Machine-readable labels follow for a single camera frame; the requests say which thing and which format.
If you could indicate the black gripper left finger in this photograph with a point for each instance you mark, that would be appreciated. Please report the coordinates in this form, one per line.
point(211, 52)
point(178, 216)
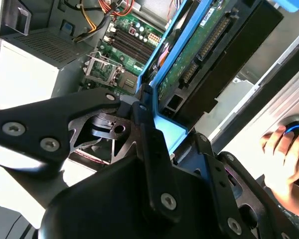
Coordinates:
point(40, 119)

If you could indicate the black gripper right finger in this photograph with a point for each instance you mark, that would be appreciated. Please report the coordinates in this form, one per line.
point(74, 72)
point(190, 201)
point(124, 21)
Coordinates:
point(221, 189)

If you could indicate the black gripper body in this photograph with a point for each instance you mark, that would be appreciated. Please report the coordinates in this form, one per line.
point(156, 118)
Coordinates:
point(102, 204)

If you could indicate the hard disk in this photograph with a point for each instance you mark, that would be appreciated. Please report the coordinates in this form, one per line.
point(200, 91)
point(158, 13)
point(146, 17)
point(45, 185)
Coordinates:
point(189, 64)

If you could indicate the bare person hand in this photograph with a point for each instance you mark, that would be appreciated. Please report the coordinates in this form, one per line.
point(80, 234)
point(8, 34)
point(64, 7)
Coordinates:
point(284, 169)

